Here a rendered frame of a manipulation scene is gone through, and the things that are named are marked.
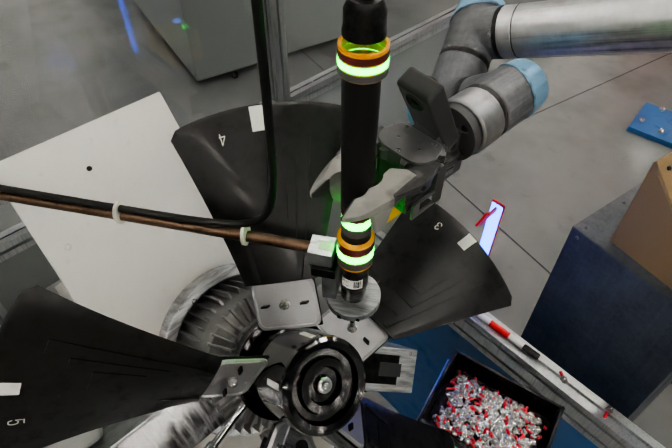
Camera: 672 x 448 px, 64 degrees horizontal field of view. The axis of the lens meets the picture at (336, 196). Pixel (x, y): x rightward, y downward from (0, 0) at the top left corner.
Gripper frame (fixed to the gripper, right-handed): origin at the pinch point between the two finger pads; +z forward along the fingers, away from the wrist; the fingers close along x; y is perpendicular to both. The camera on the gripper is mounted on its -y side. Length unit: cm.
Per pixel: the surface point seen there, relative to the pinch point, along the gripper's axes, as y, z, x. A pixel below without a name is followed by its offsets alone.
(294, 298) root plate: 20.6, 2.6, 4.7
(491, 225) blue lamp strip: 32.3, -37.5, -0.5
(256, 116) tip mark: 3.0, -4.3, 19.3
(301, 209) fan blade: 11.2, -2.8, 9.2
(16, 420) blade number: 17.3, 34.3, 10.7
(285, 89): 43, -47, 70
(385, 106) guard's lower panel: 69, -89, 70
